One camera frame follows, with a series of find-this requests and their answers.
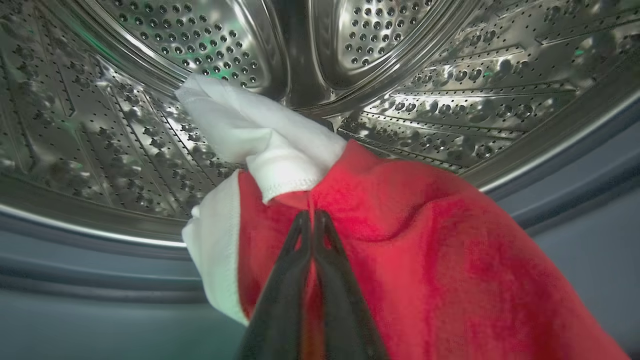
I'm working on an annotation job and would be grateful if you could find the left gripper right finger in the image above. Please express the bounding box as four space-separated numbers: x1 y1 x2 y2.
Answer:
311 209 391 360

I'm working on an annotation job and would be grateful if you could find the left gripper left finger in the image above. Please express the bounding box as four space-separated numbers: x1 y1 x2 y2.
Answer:
235 210 313 360

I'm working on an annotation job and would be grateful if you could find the red garment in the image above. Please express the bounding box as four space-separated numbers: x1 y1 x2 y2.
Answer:
236 139 631 360

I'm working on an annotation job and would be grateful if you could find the white garment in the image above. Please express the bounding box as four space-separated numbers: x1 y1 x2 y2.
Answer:
175 74 348 327

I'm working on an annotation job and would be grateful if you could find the grey rubber door gasket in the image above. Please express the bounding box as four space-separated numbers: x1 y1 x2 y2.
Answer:
0 100 640 360

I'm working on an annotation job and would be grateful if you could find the steel washing machine drum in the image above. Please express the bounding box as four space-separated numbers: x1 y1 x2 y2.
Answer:
0 0 640 251

